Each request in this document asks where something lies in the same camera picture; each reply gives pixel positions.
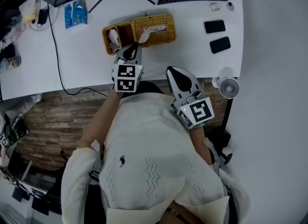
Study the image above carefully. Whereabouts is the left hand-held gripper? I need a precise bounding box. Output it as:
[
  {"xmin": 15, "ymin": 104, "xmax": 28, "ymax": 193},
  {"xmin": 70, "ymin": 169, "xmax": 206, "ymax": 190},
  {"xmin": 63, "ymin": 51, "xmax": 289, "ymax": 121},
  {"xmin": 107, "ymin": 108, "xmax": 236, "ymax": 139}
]
[{"xmin": 111, "ymin": 42, "xmax": 145, "ymax": 94}]

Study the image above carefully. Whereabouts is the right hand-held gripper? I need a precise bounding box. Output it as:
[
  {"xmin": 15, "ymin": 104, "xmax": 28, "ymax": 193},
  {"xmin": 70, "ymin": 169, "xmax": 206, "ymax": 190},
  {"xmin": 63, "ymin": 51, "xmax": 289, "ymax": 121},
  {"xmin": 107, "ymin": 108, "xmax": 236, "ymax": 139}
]
[{"xmin": 166, "ymin": 66, "xmax": 216, "ymax": 131}]

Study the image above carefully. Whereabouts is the white tissue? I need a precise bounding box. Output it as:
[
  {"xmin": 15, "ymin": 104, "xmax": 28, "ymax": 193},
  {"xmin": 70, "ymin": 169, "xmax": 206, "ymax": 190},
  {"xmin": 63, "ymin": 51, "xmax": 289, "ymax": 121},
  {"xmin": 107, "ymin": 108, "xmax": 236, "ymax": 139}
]
[
  {"xmin": 137, "ymin": 25, "xmax": 168, "ymax": 44},
  {"xmin": 107, "ymin": 29, "xmax": 121, "ymax": 53}
]

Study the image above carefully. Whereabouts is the person's left forearm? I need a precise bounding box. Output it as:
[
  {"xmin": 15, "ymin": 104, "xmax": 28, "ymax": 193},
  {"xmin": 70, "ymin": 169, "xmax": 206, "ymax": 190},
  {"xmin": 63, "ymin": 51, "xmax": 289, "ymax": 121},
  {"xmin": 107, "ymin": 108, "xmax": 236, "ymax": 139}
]
[{"xmin": 78, "ymin": 90, "xmax": 126, "ymax": 149}]

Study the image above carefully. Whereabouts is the person's right forearm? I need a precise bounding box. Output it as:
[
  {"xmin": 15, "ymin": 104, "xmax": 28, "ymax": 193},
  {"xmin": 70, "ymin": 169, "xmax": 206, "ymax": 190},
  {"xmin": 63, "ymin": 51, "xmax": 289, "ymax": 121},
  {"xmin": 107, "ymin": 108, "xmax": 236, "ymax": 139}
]
[{"xmin": 190, "ymin": 126, "xmax": 213, "ymax": 165}]

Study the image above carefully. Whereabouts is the crumpled white tissue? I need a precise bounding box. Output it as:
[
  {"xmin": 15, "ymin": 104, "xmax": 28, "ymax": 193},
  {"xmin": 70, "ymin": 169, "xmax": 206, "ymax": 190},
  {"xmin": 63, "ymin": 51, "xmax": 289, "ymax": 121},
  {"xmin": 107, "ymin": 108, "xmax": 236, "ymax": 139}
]
[{"xmin": 107, "ymin": 29, "xmax": 121, "ymax": 53}]

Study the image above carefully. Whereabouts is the wicker tissue box basket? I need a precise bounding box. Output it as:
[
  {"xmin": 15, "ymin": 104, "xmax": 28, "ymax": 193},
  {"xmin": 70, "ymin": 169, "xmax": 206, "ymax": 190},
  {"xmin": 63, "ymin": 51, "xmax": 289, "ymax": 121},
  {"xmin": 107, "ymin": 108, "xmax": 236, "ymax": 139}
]
[{"xmin": 102, "ymin": 13, "xmax": 178, "ymax": 55}]

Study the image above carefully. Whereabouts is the blue tissue packet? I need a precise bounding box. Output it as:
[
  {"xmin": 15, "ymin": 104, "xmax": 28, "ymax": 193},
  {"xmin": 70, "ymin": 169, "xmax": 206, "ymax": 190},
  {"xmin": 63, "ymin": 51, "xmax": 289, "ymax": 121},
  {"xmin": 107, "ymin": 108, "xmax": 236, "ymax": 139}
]
[{"xmin": 64, "ymin": 0, "xmax": 88, "ymax": 30}]

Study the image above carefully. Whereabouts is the white desk fan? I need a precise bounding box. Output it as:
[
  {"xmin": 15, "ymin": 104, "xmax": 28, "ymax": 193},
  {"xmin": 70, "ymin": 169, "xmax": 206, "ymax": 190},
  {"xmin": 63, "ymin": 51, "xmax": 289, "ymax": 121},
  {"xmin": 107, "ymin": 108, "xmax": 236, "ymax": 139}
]
[{"xmin": 211, "ymin": 67, "xmax": 241, "ymax": 100}]

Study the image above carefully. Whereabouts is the black smartphone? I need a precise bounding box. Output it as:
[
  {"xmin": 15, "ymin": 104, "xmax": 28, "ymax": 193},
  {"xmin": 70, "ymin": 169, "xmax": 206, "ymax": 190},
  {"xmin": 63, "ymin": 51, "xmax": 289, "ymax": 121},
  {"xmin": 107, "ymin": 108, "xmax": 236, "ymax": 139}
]
[
  {"xmin": 203, "ymin": 19, "xmax": 226, "ymax": 35},
  {"xmin": 209, "ymin": 36, "xmax": 231, "ymax": 54}
]

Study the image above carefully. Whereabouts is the black office chair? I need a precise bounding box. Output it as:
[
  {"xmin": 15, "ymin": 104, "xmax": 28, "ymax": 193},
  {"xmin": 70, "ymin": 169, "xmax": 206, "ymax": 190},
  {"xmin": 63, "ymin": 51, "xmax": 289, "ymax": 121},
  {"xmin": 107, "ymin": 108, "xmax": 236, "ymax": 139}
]
[{"xmin": 204, "ymin": 129, "xmax": 233, "ymax": 166}]

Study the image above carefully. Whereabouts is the person's white knit top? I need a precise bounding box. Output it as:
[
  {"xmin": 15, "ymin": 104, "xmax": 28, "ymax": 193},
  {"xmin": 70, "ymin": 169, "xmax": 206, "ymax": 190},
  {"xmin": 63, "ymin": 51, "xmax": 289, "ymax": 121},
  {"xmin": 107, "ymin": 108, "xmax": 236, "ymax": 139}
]
[{"xmin": 100, "ymin": 90, "xmax": 226, "ymax": 224}]

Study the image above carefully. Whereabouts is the black charger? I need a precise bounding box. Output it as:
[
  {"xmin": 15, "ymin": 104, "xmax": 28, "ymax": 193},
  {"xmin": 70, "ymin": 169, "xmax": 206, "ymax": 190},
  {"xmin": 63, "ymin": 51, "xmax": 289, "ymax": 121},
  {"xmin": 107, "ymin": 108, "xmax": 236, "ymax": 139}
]
[{"xmin": 37, "ymin": 8, "xmax": 49, "ymax": 25}]

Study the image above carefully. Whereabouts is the glass jar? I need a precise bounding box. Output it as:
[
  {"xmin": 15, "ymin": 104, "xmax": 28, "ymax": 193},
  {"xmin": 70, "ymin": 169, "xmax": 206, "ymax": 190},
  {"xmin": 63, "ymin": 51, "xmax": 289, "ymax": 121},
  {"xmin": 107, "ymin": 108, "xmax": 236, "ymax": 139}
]
[{"xmin": 0, "ymin": 54, "xmax": 22, "ymax": 71}]

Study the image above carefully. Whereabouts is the black and green bag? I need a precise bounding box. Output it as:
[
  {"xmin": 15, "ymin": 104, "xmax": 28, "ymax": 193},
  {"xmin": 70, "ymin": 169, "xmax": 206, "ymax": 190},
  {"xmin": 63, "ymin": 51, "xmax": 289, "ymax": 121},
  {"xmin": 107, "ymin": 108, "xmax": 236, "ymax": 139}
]
[{"xmin": 8, "ymin": 112, "xmax": 30, "ymax": 145}]

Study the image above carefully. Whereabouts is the long black cable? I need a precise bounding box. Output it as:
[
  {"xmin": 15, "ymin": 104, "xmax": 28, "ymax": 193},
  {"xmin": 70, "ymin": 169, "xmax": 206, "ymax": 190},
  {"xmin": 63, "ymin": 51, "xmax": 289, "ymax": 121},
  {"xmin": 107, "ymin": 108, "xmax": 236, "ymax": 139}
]
[{"xmin": 47, "ymin": 2, "xmax": 108, "ymax": 98}]

